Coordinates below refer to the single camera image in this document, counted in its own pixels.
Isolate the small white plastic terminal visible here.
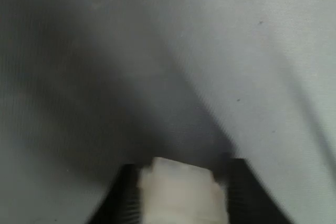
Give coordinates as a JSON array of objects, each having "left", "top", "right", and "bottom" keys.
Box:
[{"left": 135, "top": 156, "right": 230, "bottom": 224}]

